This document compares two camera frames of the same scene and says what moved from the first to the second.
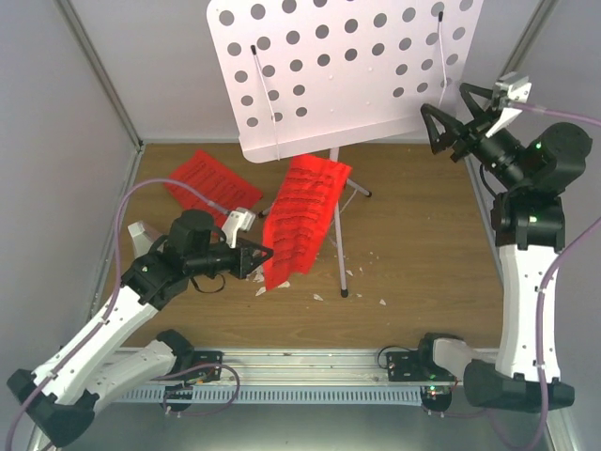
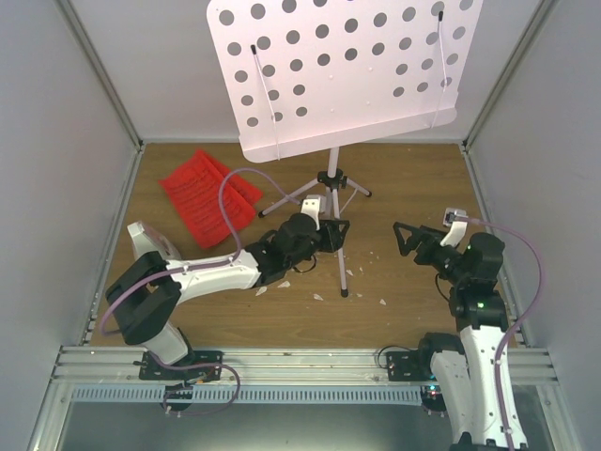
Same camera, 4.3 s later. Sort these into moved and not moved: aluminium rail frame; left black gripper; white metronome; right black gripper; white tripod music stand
Moved: right black gripper; left black gripper
Not moved: white metronome; aluminium rail frame; white tripod music stand
